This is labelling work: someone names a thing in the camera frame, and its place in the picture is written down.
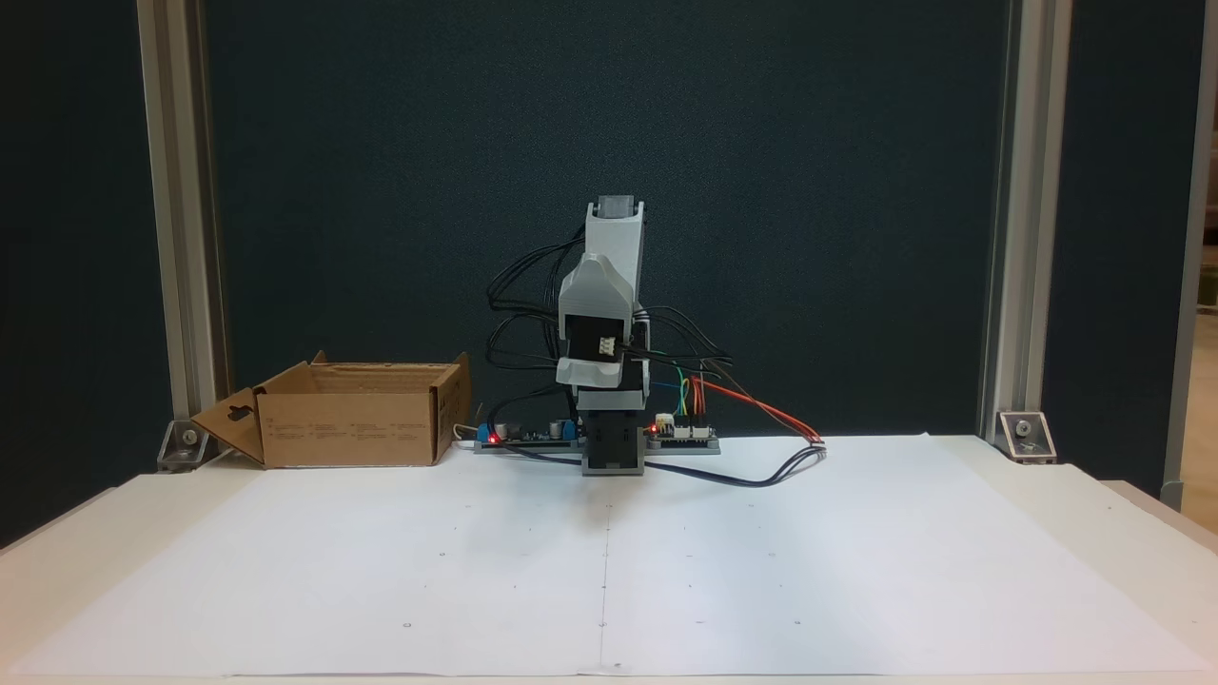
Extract grey upright beam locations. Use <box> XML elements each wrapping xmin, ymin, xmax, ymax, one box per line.
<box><xmin>1163</xmin><ymin>0</ymin><xmax>1218</xmax><ymax>512</ymax></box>

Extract open cardboard box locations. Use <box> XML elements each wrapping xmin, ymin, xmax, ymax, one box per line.
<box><xmin>189</xmin><ymin>351</ymin><xmax>474</xmax><ymax>470</ymax></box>

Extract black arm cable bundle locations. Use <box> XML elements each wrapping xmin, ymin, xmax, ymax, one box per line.
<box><xmin>630</xmin><ymin>304</ymin><xmax>736</xmax><ymax>383</ymax></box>

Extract black wrist cable bundle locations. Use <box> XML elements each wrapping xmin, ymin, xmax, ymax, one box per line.
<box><xmin>485</xmin><ymin>226</ymin><xmax>585</xmax><ymax>380</ymax></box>

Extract orange wires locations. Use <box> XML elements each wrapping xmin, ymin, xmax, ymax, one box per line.
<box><xmin>699</xmin><ymin>376</ymin><xmax>825</xmax><ymax>445</ymax></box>

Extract aluminium corner bracket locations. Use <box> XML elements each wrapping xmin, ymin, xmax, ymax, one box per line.
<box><xmin>156</xmin><ymin>419</ymin><xmax>210</xmax><ymax>474</ymax></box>
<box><xmin>996</xmin><ymin>410</ymin><xmax>1058</xmax><ymax>466</ymax></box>

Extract circuit board with jumper wires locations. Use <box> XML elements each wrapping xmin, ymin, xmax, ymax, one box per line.
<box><xmin>645</xmin><ymin>415</ymin><xmax>722</xmax><ymax>456</ymax></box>

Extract black three-wire cable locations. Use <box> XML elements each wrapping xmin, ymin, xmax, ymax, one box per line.
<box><xmin>642</xmin><ymin>440</ymin><xmax>827</xmax><ymax>489</ymax></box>

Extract blue circuit board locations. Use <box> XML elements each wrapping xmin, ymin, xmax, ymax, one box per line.
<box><xmin>474</xmin><ymin>417</ymin><xmax>583</xmax><ymax>455</ymax></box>

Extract coloured jumper wires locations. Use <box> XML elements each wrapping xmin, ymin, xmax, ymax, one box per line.
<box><xmin>671</xmin><ymin>376</ymin><xmax>710</xmax><ymax>421</ymax></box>

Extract aluminium upright post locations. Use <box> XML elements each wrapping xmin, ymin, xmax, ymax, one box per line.
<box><xmin>978</xmin><ymin>0</ymin><xmax>1073</xmax><ymax>440</ymax></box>
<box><xmin>136</xmin><ymin>0</ymin><xmax>231</xmax><ymax>448</ymax></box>

